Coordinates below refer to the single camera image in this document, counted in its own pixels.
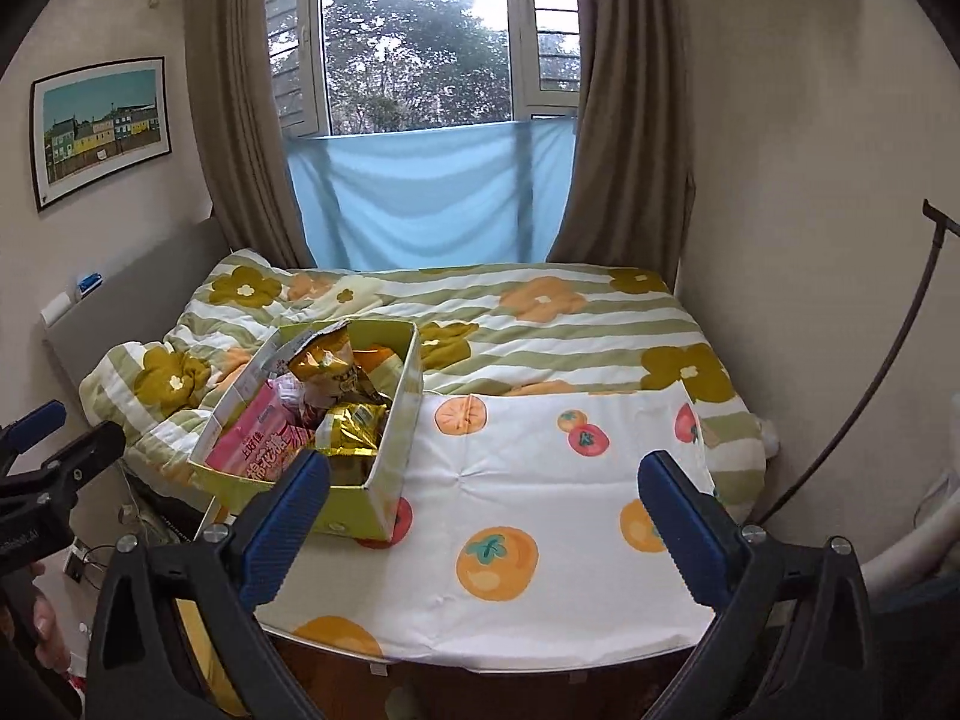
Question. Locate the framed wall poster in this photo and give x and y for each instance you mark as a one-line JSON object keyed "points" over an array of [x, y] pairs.
{"points": [[101, 131]]}

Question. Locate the white persimmon print cloth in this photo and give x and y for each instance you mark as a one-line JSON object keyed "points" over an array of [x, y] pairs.
{"points": [[525, 465]]}

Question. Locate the pink snack packet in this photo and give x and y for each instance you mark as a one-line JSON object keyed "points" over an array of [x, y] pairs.
{"points": [[255, 442]]}

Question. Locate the white power socket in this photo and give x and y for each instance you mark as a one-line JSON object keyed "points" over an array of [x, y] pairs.
{"points": [[77, 562]]}

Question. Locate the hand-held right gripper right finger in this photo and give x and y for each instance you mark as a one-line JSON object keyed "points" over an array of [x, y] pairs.
{"points": [[682, 532]]}

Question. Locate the brown curtain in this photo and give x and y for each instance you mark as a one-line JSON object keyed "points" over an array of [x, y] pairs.
{"points": [[240, 127], [630, 127]]}

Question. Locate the light blue window cloth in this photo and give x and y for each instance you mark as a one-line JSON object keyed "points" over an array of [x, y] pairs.
{"points": [[427, 195]]}

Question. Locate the grey headboard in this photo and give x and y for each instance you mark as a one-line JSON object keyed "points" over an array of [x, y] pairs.
{"points": [[150, 285]]}

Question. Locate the yellow and gold snack packet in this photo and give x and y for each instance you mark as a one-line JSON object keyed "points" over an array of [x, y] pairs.
{"points": [[334, 371]]}

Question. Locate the person's left hand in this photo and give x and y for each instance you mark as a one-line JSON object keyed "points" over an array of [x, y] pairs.
{"points": [[43, 626]]}

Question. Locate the white framed window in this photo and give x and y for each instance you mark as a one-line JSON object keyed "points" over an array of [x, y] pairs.
{"points": [[412, 45]]}

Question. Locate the shiny gold snack packet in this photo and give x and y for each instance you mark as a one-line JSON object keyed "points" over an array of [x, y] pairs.
{"points": [[349, 431]]}

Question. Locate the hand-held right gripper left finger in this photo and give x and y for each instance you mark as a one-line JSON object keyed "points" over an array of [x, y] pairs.
{"points": [[289, 517]]}

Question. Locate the small blue item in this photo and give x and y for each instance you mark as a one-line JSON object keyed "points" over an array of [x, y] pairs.
{"points": [[90, 283]]}

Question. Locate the yellow bag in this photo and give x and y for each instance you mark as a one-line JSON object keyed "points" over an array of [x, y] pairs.
{"points": [[214, 660]]}

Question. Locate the small white item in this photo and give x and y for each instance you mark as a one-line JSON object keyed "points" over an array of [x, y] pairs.
{"points": [[56, 313]]}

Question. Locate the floral striped blanket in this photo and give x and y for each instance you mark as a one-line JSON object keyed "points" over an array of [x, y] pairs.
{"points": [[525, 330]]}

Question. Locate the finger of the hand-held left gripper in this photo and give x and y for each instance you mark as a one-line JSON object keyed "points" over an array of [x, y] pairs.
{"points": [[75, 461], [34, 427]]}

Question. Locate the green cardboard box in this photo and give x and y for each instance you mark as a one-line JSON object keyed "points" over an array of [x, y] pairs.
{"points": [[390, 457]]}

